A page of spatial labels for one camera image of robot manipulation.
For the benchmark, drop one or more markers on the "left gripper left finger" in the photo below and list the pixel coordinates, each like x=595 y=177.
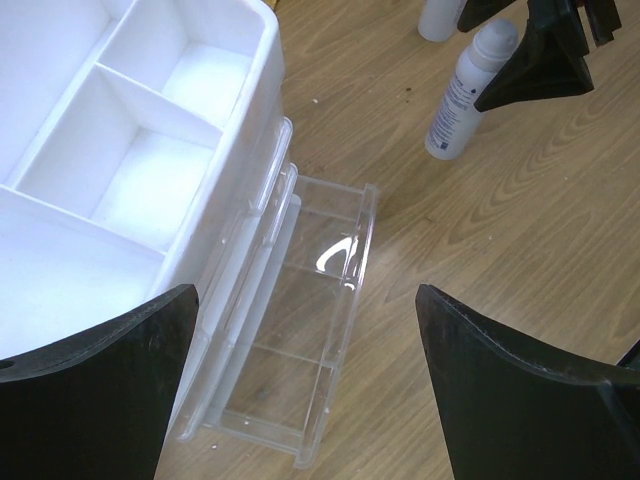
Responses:
x=97 y=404

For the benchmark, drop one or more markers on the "short white bottle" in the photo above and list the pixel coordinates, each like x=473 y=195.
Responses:
x=457 y=118

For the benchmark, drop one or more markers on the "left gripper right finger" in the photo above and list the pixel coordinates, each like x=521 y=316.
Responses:
x=514 y=407

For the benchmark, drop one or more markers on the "tall white bottle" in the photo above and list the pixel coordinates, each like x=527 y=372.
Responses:
x=438 y=19

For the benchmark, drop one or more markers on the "white drawer organizer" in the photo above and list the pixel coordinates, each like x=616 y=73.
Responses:
x=144 y=146

